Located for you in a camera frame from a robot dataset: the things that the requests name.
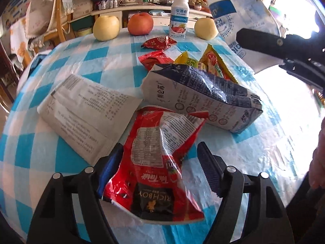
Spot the large white blue bag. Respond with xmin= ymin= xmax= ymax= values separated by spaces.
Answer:
xmin=207 ymin=0 xmax=282 ymax=73

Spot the yellow red snack wrapper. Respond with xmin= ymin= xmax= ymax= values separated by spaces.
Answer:
xmin=174 ymin=44 xmax=238 ymax=84

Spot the large red snack bag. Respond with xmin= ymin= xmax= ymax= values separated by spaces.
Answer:
xmin=102 ymin=106 xmax=208 ymax=225

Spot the white printed paper leaflet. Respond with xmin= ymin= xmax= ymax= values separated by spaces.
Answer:
xmin=37 ymin=74 xmax=142 ymax=165

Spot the white blue milk carton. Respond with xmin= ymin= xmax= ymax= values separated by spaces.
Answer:
xmin=141 ymin=64 xmax=263 ymax=133

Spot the red patterned candy wrapper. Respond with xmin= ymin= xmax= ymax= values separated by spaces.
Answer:
xmin=141 ymin=36 xmax=177 ymax=50

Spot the small red candy wrapper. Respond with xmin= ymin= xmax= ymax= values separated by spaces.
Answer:
xmin=138 ymin=50 xmax=174 ymax=71

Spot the person right hand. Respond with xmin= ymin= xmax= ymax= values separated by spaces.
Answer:
xmin=309 ymin=126 xmax=325 ymax=189

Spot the blue checkered tablecloth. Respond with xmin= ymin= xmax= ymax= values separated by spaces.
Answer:
xmin=0 ymin=27 xmax=318 ymax=244

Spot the right yellow pear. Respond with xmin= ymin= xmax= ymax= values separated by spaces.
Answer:
xmin=194 ymin=18 xmax=219 ymax=41

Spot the yellow pear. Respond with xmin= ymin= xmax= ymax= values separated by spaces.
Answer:
xmin=194 ymin=18 xmax=219 ymax=41
xmin=93 ymin=15 xmax=120 ymax=41

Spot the white yogurt drink bottle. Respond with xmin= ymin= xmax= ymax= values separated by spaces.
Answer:
xmin=169 ymin=0 xmax=190 ymax=39

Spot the cream TV cabinet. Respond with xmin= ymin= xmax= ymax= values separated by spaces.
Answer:
xmin=90 ymin=3 xmax=212 ymax=29

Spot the red apple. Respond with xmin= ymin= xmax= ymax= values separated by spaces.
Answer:
xmin=127 ymin=12 xmax=154 ymax=36

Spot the left yellow pear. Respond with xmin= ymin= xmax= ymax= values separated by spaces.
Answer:
xmin=93 ymin=15 xmax=120 ymax=41

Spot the light wooden chair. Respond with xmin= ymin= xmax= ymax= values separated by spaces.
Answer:
xmin=25 ymin=0 xmax=74 ymax=53

